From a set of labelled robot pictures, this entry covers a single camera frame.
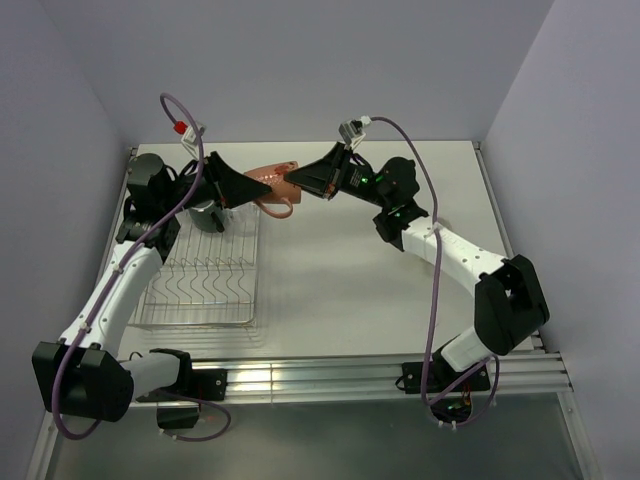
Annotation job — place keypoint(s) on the wire dish rack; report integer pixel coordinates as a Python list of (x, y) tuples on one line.
[(208, 281)]

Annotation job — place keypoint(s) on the dark green ceramic mug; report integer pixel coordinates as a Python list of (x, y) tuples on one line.
[(208, 217)]

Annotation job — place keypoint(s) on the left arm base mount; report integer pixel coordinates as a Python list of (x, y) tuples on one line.
[(200, 401)]

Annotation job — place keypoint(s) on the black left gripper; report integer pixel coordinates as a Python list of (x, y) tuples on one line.
[(231, 187)]

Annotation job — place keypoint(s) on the clear round glass cup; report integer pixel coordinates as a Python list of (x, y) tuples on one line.
[(243, 220)]

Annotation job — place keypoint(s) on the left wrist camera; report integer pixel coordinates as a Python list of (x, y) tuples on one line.
[(188, 136)]

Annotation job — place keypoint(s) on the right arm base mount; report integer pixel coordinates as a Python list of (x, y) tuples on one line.
[(450, 409)]

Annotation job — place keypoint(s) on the pink mug white interior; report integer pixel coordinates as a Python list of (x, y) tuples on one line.
[(280, 201)]

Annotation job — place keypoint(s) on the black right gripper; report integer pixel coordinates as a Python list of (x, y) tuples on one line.
[(326, 176)]

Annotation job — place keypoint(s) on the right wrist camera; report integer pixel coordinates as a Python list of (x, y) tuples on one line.
[(353, 131)]

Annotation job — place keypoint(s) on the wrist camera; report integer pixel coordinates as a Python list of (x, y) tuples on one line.
[(353, 131), (188, 136)]

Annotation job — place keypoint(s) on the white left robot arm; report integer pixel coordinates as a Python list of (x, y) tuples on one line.
[(79, 374)]

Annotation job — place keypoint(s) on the aluminium rail frame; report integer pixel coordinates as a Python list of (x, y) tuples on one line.
[(311, 380)]

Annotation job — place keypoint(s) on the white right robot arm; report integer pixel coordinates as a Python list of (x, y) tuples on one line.
[(509, 304)]

